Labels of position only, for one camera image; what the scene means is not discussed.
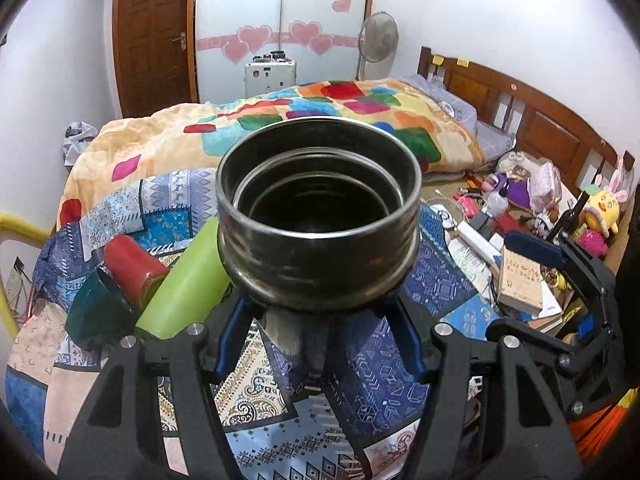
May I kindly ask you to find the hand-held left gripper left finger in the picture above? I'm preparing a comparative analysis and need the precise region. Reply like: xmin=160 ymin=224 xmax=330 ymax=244
xmin=57 ymin=296 xmax=261 ymax=480

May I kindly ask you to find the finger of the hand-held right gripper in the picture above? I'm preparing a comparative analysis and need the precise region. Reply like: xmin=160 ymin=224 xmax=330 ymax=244
xmin=504 ymin=232 xmax=617 ymax=332
xmin=486 ymin=317 xmax=622 ymax=420

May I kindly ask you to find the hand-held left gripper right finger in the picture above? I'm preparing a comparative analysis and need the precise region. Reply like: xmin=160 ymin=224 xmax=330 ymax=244
xmin=384 ymin=299 xmax=584 ymax=480

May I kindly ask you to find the stainless steel cup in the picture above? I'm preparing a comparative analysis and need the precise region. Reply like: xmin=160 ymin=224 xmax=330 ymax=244
xmin=216 ymin=116 xmax=424 ymax=386

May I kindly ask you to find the light green cup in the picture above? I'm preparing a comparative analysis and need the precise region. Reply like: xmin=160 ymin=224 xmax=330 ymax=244
xmin=135 ymin=215 xmax=234 ymax=341

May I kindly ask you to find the red cup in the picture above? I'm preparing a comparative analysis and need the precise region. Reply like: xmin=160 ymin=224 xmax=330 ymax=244
xmin=102 ymin=235 xmax=172 ymax=307

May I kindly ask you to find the dark green cup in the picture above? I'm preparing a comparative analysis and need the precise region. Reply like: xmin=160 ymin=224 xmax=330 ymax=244
xmin=65 ymin=270 xmax=139 ymax=350

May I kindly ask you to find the beige book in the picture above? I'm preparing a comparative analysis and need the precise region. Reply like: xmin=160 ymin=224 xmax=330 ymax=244
xmin=496 ymin=246 xmax=547 ymax=317

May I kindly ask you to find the dark glass bottle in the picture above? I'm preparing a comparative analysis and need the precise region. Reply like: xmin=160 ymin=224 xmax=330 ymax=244
xmin=546 ymin=191 xmax=592 ymax=242

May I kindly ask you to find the pink fuzzy plush toy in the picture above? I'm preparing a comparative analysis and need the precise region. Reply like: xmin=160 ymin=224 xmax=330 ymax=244
xmin=579 ymin=229 xmax=609 ymax=259

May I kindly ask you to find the blue patterned blanket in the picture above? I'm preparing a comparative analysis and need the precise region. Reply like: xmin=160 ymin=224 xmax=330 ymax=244
xmin=5 ymin=167 xmax=503 ymax=480

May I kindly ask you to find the pink quilted bag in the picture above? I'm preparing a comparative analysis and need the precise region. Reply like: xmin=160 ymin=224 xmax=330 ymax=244
xmin=529 ymin=162 xmax=564 ymax=209

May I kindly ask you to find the purple plush toy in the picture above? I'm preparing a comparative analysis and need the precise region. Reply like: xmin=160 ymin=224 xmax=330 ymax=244
xmin=494 ymin=172 xmax=532 ymax=207

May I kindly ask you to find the yellow chick plush toy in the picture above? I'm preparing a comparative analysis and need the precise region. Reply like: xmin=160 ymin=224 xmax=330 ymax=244
xmin=581 ymin=169 xmax=634 ymax=237

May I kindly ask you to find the wooden bed headboard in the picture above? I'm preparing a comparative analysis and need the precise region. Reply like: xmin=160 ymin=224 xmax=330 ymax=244
xmin=417 ymin=46 xmax=622 ymax=192

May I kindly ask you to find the grey pillow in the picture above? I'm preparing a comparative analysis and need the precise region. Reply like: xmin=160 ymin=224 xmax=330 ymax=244
xmin=400 ymin=74 xmax=479 ymax=127

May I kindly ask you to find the orange multicoloured fleece blanket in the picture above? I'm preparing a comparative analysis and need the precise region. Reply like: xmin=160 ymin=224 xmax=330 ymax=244
xmin=57 ymin=79 xmax=487 ymax=233

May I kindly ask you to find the grey cloth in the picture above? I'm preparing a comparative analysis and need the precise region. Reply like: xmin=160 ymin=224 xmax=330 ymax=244
xmin=62 ymin=121 xmax=99 ymax=167

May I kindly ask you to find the standing fan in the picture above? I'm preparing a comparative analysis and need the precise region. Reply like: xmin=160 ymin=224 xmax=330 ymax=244
xmin=357 ymin=11 xmax=400 ymax=82

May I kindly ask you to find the brown wooden door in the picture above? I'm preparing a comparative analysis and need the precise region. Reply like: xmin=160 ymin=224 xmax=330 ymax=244
xmin=112 ymin=0 xmax=199 ymax=119

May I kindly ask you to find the frosted glass door with hearts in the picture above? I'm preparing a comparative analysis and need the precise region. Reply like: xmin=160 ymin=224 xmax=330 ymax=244
xmin=192 ymin=0 xmax=377 ymax=104

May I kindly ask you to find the yellow metal rail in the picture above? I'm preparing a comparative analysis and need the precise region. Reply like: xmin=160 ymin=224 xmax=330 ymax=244
xmin=0 ymin=211 xmax=52 ymax=343

